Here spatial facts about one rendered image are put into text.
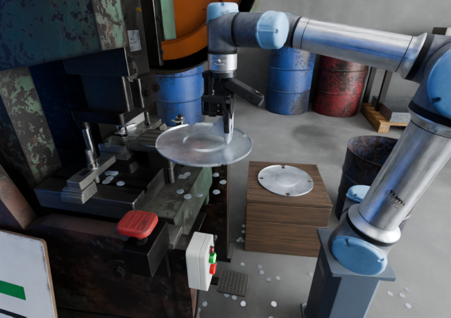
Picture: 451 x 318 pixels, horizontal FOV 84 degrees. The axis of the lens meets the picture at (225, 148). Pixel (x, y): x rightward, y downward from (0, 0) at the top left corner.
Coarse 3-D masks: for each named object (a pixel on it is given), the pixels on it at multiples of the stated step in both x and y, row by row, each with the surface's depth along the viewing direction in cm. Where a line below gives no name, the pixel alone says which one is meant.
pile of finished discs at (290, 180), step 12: (264, 168) 145; (276, 168) 146; (288, 168) 146; (264, 180) 135; (276, 180) 134; (288, 180) 134; (300, 180) 135; (312, 180) 135; (276, 192) 126; (288, 192) 126; (300, 192) 126
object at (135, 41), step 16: (128, 0) 64; (128, 16) 65; (128, 32) 65; (144, 48) 74; (144, 64) 75; (96, 80) 67; (112, 80) 66; (128, 80) 66; (144, 80) 70; (96, 96) 69; (112, 96) 68; (128, 96) 68; (144, 96) 70
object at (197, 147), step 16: (176, 128) 85; (192, 128) 86; (208, 128) 86; (160, 144) 74; (176, 144) 75; (192, 144) 74; (208, 144) 74; (224, 144) 75; (240, 144) 76; (176, 160) 65; (192, 160) 67; (208, 160) 67; (224, 160) 67
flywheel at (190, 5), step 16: (176, 0) 95; (192, 0) 93; (208, 0) 92; (224, 0) 88; (240, 0) 87; (176, 16) 97; (192, 16) 96; (176, 32) 100; (192, 32) 97; (176, 48) 99; (192, 48) 98
